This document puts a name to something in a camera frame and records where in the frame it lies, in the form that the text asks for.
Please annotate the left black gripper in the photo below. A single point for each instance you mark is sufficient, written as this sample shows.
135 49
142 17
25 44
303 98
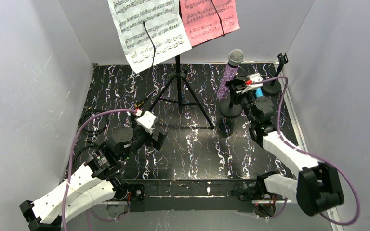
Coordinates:
154 140

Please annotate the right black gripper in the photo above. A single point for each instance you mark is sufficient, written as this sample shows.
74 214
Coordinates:
238 87

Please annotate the black round-base mic stand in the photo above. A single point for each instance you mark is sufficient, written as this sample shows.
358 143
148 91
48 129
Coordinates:
274 87
228 107

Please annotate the purple glitter microphone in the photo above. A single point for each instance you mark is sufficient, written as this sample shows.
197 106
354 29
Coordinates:
235 58

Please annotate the blue toy microphone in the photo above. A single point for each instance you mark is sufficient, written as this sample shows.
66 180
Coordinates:
259 93

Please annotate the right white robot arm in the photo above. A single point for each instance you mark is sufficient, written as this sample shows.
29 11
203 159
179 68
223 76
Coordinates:
316 186

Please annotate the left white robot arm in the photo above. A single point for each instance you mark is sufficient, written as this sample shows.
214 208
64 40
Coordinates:
97 180

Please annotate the black tripod music stand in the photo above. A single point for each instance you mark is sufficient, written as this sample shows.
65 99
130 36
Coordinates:
180 75

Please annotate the pink sheet music page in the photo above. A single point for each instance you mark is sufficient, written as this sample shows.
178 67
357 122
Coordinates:
205 20

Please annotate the white sheet music page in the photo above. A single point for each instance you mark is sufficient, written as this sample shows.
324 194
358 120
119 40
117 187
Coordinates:
150 31

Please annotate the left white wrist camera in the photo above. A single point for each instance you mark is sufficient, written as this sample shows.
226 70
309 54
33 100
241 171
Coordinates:
146 119

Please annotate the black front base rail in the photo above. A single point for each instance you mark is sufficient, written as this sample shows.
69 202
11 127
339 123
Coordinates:
201 195

